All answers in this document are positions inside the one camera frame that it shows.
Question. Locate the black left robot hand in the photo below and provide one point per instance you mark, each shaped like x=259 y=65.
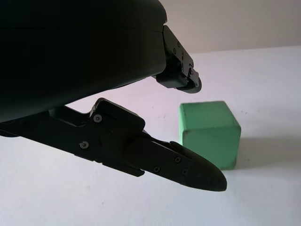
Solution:
x=70 y=58

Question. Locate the green block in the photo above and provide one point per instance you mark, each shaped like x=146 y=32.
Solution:
x=211 y=136

